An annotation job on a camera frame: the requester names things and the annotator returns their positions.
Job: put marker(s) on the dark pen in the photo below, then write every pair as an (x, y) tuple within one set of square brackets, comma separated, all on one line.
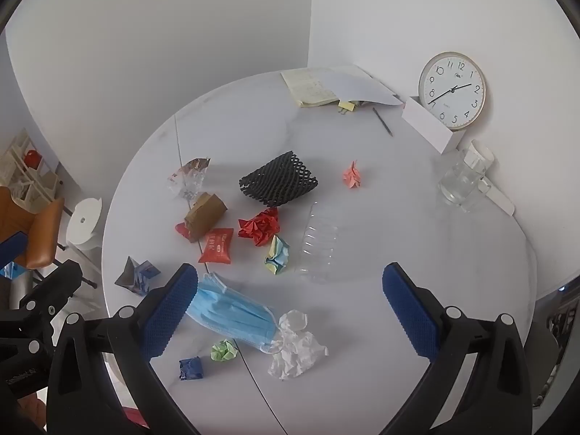
[(383, 121)]

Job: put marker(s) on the black hair clip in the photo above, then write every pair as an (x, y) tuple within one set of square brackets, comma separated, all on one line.
[(278, 180)]

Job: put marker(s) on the red item on shelf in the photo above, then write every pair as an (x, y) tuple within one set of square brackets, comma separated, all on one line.
[(32, 158)]

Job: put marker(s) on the white plastic stool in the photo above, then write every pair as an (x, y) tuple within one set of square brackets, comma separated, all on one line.
[(84, 222)]

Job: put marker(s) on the white paper sheet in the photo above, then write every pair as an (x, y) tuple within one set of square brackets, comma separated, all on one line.
[(362, 86)]

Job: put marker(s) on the round wall clock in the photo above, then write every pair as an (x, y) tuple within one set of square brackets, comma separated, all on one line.
[(452, 90)]

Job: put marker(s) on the grey-blue folded paper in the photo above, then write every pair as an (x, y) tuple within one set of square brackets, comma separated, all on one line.
[(136, 277)]

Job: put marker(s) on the white cardboard box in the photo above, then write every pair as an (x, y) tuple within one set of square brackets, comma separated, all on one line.
[(428, 129)]

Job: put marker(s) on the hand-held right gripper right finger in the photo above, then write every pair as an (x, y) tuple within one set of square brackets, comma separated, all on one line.
[(410, 315)]

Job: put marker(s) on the orange leather chair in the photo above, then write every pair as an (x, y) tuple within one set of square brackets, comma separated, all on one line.
[(40, 235)]

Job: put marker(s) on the clear glass mug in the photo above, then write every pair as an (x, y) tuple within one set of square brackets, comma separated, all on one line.
[(462, 183)]

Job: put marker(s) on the blue plastic package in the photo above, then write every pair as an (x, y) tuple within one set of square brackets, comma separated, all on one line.
[(7, 271)]

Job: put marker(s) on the white shelf rack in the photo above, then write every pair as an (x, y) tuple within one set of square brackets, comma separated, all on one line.
[(31, 181)]

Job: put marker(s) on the brown paper box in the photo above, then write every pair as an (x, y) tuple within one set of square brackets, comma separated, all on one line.
[(206, 215)]

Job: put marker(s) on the pink fleece garment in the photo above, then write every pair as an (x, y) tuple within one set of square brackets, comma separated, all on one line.
[(134, 418)]

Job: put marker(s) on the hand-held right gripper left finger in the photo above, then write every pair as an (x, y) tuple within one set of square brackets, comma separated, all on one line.
[(170, 315)]

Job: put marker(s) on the green crumpled paper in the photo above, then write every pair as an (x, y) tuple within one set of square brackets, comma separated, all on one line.
[(224, 351)]

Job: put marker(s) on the blue face mask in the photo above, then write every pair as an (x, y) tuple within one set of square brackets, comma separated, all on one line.
[(231, 312)]

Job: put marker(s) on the clear plastic wrapper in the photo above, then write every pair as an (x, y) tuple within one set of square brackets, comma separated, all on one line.
[(190, 177)]

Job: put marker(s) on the pink crumpled paper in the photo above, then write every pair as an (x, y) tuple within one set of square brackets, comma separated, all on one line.
[(353, 175)]

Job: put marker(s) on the white flat stick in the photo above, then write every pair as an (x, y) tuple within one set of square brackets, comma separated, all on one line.
[(503, 201)]

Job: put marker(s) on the open yellow notebook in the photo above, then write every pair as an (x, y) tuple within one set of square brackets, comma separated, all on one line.
[(308, 87)]

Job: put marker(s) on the red snack packet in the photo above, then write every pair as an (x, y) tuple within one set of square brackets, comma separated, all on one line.
[(181, 230), (216, 247)]

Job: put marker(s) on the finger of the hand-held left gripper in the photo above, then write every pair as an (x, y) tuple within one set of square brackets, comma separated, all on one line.
[(11, 247), (56, 283)]

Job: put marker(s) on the yellow binder clip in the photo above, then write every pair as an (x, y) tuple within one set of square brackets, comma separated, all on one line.
[(346, 106)]

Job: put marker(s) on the white crumpled tissue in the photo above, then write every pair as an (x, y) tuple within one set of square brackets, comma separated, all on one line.
[(294, 349)]

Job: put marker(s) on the red crumpled paper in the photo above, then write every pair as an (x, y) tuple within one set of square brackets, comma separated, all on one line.
[(259, 227)]

